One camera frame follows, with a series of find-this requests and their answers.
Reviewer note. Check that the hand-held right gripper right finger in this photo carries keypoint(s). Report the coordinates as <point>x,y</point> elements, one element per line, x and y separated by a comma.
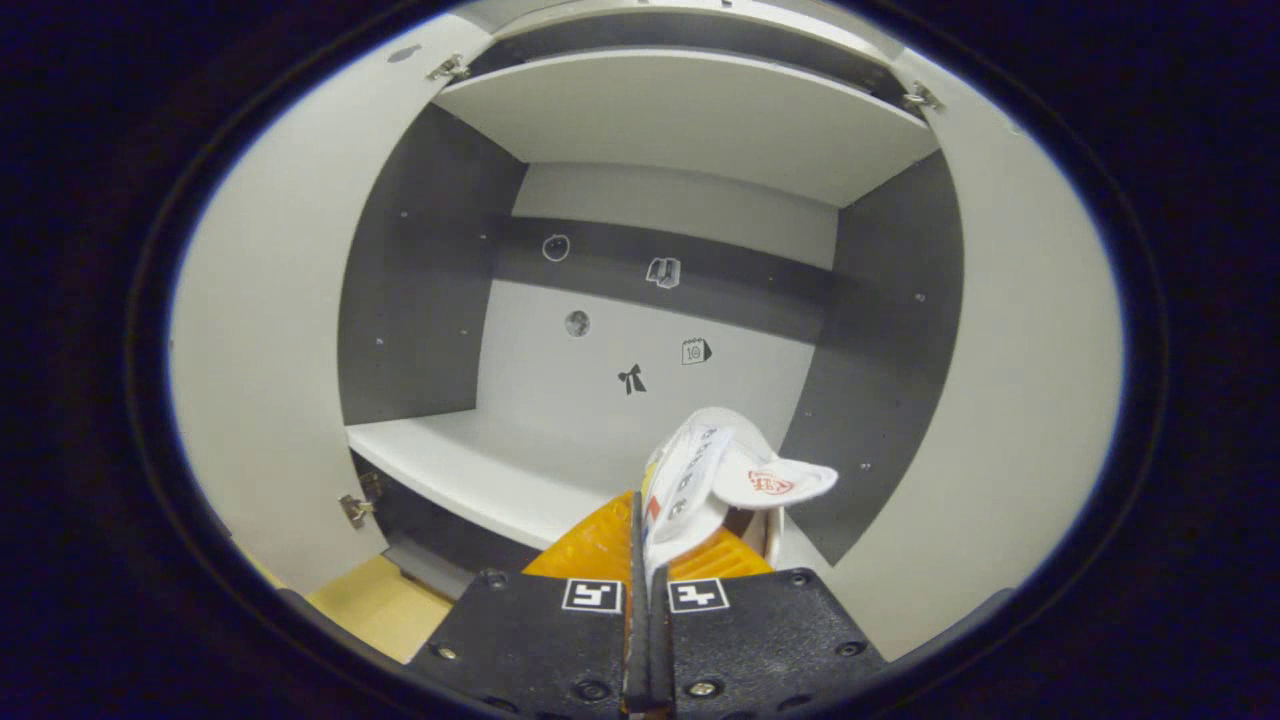
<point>770,640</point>

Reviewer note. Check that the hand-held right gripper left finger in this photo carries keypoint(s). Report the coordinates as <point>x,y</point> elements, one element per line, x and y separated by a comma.
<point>540,640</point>

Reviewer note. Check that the white shoe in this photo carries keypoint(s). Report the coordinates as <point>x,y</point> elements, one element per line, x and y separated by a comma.
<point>700,470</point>

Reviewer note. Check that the white cabinet door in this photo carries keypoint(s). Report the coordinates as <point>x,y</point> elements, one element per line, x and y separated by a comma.
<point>270,350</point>
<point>1020,400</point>

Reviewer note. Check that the white shoe cabinet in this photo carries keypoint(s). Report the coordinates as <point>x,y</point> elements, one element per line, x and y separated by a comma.
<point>650,120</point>

